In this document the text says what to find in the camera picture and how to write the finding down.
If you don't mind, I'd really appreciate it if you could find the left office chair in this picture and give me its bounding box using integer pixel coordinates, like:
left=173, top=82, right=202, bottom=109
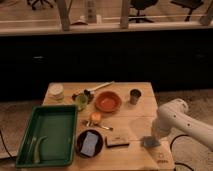
left=26, top=0, right=54, bottom=10

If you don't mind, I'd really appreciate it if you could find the wooden post left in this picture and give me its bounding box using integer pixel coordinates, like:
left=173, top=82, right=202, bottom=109
left=56, top=0, right=70, bottom=31

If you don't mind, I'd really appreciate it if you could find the black brown eraser block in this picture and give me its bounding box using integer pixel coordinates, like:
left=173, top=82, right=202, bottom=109
left=105, top=136, right=129, bottom=148

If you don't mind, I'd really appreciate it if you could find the middle office chair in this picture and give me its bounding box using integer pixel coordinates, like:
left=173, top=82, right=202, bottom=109
left=129, top=0, right=158, bottom=23

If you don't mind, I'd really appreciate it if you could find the metal fork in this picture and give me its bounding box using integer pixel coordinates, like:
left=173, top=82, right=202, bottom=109
left=82, top=120, right=113, bottom=131

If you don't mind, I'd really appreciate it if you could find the right office chair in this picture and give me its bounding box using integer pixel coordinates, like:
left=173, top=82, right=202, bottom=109
left=171, top=0, right=204, bottom=22

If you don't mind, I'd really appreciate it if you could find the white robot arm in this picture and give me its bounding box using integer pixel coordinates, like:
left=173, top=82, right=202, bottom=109
left=151, top=99, right=213, bottom=151

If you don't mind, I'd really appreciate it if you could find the green cup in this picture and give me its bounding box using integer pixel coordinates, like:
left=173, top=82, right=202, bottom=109
left=75, top=97, right=88, bottom=111

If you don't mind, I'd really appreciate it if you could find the office chair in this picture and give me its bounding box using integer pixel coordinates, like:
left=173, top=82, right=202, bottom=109
left=129, top=0, right=158, bottom=23
left=26, top=0, right=54, bottom=10
left=171, top=0, right=204, bottom=22

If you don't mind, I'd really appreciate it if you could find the grey towel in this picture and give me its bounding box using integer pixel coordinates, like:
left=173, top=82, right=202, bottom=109
left=142, top=136, right=160, bottom=148

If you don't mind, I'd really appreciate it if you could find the wooden post middle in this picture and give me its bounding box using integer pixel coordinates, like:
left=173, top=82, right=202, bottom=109
left=120, top=0, right=130, bottom=29

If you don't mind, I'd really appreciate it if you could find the green plastic tray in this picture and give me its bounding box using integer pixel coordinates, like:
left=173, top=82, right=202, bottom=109
left=15, top=105, right=77, bottom=168

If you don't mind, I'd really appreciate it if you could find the red bowl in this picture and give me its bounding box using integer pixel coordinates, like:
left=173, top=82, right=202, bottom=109
left=95, top=91, right=122, bottom=113

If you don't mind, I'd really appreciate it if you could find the white handled brush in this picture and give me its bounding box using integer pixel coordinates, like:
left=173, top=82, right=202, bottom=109
left=83, top=81, right=114, bottom=94

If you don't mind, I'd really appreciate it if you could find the orange toy fruit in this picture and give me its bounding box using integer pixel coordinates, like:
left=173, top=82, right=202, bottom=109
left=90, top=112, right=101, bottom=124

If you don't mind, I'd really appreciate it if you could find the blue sponge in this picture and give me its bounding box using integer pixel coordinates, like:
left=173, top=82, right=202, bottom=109
left=81, top=132, right=98, bottom=157

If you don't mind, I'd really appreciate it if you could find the black round plate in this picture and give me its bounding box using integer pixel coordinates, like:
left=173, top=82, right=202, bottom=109
left=76, top=129, right=104, bottom=158

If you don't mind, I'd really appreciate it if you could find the dark metal cup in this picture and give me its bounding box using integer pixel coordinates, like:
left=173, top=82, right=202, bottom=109
left=130, top=89, right=142, bottom=105

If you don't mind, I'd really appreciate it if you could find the black cable right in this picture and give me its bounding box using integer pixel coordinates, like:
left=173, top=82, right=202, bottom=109
left=169, top=134, right=195, bottom=171

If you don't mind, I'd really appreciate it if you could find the dark small object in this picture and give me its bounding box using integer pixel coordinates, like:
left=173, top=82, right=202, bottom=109
left=72, top=90, right=94, bottom=102

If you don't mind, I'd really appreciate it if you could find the wooden post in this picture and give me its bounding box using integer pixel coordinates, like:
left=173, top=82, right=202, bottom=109
left=56, top=0, right=70, bottom=31
left=120, top=0, right=130, bottom=29

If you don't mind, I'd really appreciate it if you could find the black cable left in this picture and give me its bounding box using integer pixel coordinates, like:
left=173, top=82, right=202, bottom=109
left=0, top=129, right=17, bottom=162

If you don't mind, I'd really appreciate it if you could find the black cable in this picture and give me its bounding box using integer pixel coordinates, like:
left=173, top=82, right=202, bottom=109
left=169, top=134, right=195, bottom=171
left=0, top=129, right=17, bottom=162

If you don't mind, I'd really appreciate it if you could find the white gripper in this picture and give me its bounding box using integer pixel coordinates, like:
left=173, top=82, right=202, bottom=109
left=151, top=120, right=167, bottom=139

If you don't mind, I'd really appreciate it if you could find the white round container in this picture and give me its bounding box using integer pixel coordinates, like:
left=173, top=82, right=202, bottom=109
left=49, top=84, right=64, bottom=100

